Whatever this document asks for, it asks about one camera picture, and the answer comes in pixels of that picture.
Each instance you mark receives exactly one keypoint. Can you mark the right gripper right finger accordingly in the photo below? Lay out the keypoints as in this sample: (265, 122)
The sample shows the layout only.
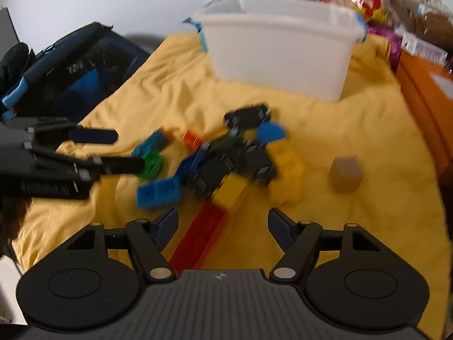
(299, 242)

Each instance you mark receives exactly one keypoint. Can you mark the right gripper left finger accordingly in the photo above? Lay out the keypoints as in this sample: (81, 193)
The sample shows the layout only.
(147, 240)

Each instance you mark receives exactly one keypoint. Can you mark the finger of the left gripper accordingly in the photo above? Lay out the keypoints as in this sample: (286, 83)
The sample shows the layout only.
(106, 165)
(93, 135)

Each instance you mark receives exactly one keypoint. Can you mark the blue brick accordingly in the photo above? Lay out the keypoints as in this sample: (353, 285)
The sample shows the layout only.
(158, 193)

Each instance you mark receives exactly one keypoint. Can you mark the long red brick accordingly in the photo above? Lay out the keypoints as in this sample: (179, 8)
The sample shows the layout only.
(198, 239)

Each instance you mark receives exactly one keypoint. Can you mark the green small brick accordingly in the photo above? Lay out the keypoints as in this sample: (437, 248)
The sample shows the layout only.
(153, 165)

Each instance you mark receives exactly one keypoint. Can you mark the teal brick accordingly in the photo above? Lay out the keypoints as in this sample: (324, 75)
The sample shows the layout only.
(155, 142)

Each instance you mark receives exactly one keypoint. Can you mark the brown wooden cube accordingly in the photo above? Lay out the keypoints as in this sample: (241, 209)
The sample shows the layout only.
(345, 174)

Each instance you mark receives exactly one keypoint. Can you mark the yellow long brick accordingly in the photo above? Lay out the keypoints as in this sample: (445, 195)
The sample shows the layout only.
(231, 192)

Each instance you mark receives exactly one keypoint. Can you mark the black toy car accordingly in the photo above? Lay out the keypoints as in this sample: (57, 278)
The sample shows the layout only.
(209, 176)
(258, 165)
(247, 117)

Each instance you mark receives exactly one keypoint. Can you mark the orange red brick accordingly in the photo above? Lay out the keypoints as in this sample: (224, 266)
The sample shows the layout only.
(192, 140)

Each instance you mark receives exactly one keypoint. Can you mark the black toy car top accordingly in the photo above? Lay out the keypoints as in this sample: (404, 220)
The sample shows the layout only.
(247, 117)

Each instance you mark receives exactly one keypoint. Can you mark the yellow block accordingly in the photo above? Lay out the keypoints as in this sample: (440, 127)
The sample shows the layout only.
(286, 187)

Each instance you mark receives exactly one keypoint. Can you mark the dark blue bag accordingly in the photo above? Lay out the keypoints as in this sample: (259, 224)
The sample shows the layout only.
(69, 78)

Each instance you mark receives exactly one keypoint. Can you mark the yellow cloth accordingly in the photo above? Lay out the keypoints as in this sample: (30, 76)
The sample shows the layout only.
(360, 160)

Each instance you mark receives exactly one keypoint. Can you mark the blue round disc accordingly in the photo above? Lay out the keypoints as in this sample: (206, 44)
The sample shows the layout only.
(269, 132)

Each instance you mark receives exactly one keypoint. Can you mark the white plastic bin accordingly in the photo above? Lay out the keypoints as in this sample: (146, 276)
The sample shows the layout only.
(301, 46)

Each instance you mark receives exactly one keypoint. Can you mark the orange box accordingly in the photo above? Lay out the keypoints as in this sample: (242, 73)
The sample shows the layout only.
(425, 87)

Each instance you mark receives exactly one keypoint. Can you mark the white label box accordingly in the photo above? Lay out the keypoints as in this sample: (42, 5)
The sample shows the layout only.
(422, 49)

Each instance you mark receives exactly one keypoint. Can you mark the magenta wrapper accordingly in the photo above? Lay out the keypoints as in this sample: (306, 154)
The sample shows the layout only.
(389, 41)

